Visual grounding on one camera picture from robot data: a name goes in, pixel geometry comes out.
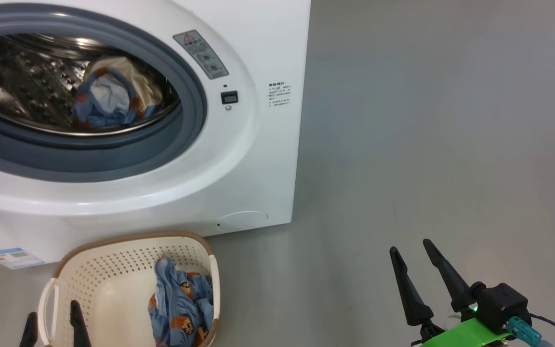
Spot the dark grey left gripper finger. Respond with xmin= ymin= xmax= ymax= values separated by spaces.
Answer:
xmin=19 ymin=311 xmax=39 ymax=347
xmin=69 ymin=299 xmax=92 ymax=347

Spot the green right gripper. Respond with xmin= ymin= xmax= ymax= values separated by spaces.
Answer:
xmin=389 ymin=239 xmax=515 ymax=347

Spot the blue cartoon print garment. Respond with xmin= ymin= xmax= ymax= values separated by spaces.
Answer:
xmin=148 ymin=255 xmax=215 ymax=347

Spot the blue cartoon garment cream lining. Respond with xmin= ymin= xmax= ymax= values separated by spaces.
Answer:
xmin=71 ymin=55 xmax=164 ymax=130

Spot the cream perforated plastic laundry basket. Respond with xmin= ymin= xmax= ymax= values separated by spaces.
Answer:
xmin=37 ymin=232 xmax=221 ymax=347

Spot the white front-load washing machine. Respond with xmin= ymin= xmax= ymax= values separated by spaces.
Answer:
xmin=0 ymin=0 xmax=312 ymax=267

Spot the grey rubber door gasket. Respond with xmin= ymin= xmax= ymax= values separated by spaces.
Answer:
xmin=0 ymin=3 xmax=209 ymax=183

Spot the blue energy label sticker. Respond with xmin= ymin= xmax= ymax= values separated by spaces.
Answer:
xmin=0 ymin=247 xmax=46 ymax=269

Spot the round white filter cover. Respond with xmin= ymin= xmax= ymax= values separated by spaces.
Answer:
xmin=217 ymin=210 xmax=269 ymax=231

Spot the perforated steel washer drum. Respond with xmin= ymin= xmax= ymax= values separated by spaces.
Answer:
xmin=0 ymin=32 xmax=182 ymax=137

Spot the grey warning sticker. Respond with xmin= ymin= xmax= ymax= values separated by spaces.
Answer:
xmin=172 ymin=29 xmax=230 ymax=80

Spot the black cable teal plug right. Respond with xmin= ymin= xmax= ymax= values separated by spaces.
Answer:
xmin=507 ymin=313 xmax=555 ymax=347

